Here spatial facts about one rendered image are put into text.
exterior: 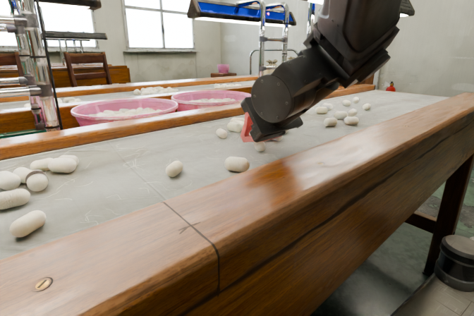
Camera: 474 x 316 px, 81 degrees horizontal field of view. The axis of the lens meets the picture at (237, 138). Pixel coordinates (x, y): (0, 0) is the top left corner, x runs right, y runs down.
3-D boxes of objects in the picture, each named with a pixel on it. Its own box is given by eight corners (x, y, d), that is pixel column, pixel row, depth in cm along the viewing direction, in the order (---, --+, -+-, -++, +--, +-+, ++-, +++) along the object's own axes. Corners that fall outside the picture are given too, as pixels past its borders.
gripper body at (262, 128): (237, 104, 43) (264, 75, 38) (280, 97, 50) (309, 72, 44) (254, 140, 42) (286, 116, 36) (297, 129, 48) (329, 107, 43)
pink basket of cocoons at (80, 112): (198, 133, 83) (197, 102, 80) (126, 164, 60) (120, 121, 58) (135, 123, 95) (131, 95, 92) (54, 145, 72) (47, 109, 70)
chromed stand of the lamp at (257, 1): (288, 101, 135) (293, 1, 122) (258, 106, 123) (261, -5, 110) (259, 97, 149) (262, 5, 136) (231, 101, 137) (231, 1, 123)
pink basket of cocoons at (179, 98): (268, 124, 94) (269, 96, 91) (202, 140, 77) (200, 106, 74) (220, 111, 113) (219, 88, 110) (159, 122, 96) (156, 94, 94)
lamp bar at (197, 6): (296, 25, 147) (298, 10, 145) (197, 16, 108) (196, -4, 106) (285, 27, 153) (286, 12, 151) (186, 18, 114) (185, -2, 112)
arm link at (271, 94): (396, 54, 32) (345, 4, 34) (358, 72, 24) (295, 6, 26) (326, 116, 41) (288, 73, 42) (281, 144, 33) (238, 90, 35)
